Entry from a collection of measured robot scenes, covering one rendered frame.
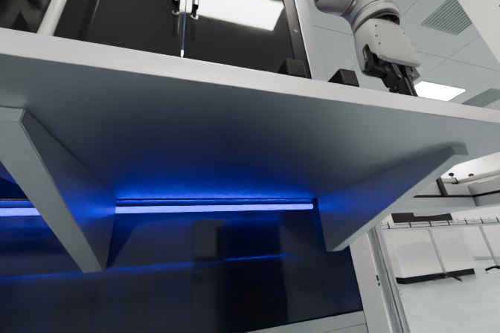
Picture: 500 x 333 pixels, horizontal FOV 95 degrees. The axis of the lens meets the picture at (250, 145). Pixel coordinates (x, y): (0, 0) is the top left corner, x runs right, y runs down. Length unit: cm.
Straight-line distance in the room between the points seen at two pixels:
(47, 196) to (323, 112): 29
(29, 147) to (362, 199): 50
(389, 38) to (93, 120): 47
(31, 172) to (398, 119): 35
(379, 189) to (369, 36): 28
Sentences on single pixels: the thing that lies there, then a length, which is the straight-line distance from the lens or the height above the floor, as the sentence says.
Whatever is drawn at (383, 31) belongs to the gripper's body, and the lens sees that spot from 52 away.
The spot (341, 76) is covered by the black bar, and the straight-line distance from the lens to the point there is 24.
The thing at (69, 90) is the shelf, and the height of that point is 86.
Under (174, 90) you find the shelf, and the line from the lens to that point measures 18.
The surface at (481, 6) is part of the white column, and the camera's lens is 228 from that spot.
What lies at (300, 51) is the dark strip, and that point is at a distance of 93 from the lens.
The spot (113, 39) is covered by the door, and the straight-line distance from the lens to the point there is 80.
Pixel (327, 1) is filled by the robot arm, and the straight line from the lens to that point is 56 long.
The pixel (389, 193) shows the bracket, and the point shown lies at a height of 82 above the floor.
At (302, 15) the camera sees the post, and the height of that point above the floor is 160.
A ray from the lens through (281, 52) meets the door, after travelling 89.
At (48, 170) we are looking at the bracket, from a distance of 29.
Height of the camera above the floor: 75
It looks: 24 degrees up
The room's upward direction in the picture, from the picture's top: 4 degrees counter-clockwise
